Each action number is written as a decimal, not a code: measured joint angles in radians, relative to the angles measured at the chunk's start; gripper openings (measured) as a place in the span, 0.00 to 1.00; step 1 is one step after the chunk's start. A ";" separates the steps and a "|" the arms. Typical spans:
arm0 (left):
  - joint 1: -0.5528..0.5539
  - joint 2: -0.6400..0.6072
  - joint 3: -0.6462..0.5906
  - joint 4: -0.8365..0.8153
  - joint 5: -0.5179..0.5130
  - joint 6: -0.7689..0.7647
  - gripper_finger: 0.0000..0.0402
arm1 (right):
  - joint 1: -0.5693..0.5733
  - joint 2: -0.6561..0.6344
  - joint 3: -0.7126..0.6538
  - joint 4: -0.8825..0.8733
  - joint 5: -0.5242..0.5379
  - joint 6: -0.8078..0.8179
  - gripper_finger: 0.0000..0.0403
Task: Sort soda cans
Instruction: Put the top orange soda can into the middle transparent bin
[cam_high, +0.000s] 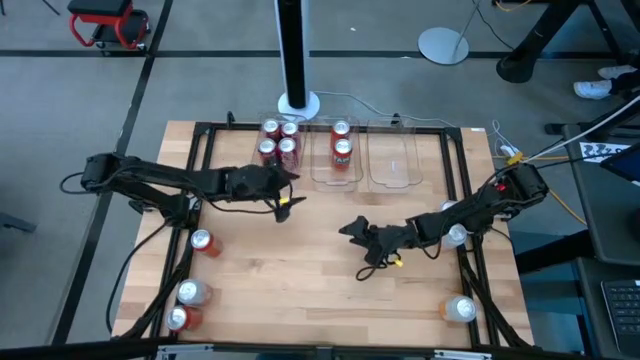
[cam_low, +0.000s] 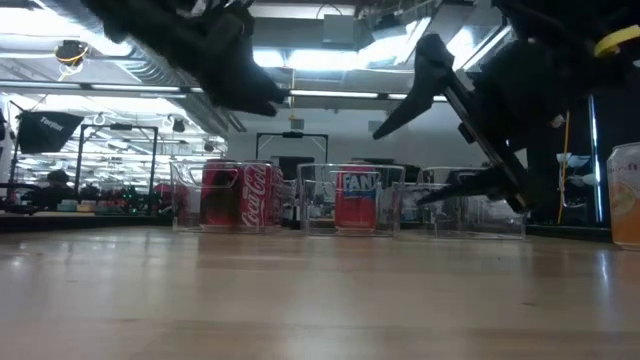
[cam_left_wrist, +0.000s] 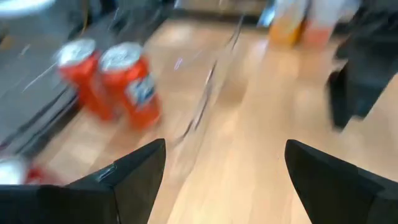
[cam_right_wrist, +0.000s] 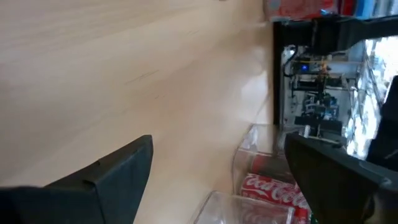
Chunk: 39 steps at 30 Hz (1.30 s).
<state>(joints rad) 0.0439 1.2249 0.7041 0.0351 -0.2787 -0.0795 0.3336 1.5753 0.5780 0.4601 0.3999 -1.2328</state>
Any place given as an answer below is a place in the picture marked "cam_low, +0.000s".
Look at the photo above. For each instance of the red background machine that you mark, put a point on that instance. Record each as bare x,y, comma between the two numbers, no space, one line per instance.
162,191

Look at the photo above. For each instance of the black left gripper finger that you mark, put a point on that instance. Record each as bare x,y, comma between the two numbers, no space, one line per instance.
245,85

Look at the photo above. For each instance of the beige small box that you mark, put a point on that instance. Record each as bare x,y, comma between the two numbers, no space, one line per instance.
86,205

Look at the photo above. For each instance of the grey wall vent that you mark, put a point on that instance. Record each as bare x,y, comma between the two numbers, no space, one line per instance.
375,126

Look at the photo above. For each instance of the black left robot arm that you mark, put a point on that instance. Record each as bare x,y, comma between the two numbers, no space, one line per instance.
120,20

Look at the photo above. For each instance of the wide black frame rig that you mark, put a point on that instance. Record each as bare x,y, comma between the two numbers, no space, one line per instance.
292,134

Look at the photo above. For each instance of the tall black frame rig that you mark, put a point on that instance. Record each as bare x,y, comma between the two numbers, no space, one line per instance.
120,127

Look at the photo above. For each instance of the black softbox light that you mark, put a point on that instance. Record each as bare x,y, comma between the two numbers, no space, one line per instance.
50,127

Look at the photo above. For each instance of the long spiral metal duct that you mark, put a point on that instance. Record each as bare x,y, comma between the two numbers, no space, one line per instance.
165,75

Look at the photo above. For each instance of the shiny rectangular metal duct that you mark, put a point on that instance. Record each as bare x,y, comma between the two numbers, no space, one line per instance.
395,35

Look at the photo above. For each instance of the clear plastic bin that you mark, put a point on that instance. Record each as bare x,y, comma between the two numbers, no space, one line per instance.
317,220
450,225
187,215

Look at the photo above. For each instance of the black hanging spotlight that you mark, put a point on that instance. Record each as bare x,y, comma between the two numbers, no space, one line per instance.
178,125
210,146

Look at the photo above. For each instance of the pale teal small box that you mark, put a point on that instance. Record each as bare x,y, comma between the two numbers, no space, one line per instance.
66,205

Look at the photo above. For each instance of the small grey hanging box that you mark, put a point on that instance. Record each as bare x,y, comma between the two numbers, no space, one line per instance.
297,123

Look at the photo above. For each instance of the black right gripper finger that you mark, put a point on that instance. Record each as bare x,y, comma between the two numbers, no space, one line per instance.
430,75
480,185

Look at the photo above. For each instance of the long ceiling light rail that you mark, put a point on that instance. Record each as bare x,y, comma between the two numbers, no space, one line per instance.
340,94

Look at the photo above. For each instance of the red Fanta can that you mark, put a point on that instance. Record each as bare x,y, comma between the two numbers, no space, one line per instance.
356,210

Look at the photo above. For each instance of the person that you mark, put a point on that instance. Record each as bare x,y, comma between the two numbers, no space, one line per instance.
57,177

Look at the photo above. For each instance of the orange and white soda can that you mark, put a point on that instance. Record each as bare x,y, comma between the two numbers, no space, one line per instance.
625,200

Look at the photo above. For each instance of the grey ceiling air unit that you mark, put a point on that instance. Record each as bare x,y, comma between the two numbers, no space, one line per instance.
340,30

